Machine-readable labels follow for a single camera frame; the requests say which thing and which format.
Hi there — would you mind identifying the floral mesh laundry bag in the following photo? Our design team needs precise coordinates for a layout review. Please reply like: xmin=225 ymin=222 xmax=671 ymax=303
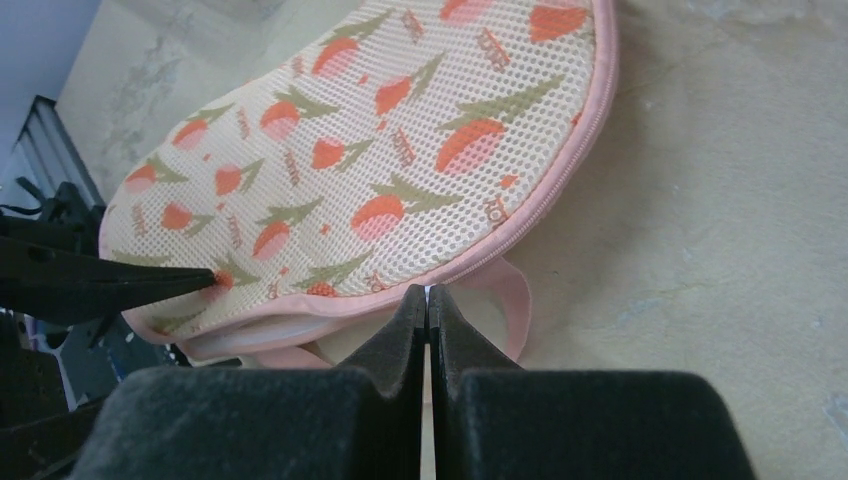
xmin=100 ymin=1 xmax=618 ymax=368

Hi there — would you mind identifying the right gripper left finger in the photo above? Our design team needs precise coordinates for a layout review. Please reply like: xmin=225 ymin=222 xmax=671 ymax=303
xmin=71 ymin=286 xmax=426 ymax=479

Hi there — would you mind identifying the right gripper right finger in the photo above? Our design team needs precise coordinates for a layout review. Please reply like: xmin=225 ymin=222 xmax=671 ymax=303
xmin=428 ymin=286 xmax=755 ymax=479

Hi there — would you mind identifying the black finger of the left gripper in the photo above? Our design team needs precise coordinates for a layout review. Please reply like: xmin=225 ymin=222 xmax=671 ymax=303
xmin=1 ymin=237 xmax=216 ymax=326

